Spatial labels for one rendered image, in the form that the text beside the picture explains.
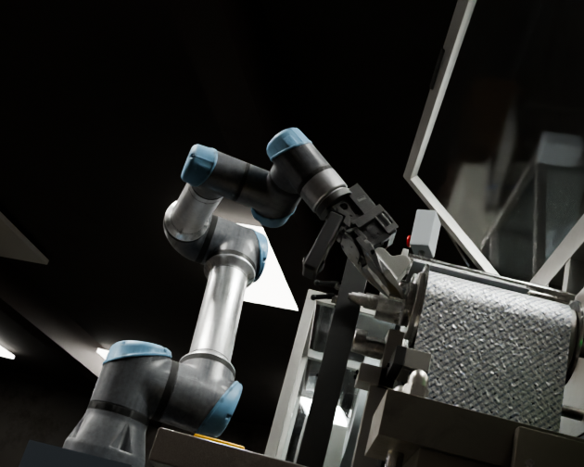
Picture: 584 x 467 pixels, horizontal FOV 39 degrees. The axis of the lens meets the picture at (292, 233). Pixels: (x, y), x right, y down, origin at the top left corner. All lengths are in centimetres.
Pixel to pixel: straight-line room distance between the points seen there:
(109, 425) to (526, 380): 72
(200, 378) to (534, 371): 62
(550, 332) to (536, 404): 12
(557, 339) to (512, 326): 7
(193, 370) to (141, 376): 10
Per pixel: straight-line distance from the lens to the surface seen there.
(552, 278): 198
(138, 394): 154
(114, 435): 152
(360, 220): 137
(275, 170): 146
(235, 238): 183
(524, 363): 133
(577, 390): 159
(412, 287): 136
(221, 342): 166
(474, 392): 130
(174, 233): 179
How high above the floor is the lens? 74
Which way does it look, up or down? 24 degrees up
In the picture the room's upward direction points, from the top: 16 degrees clockwise
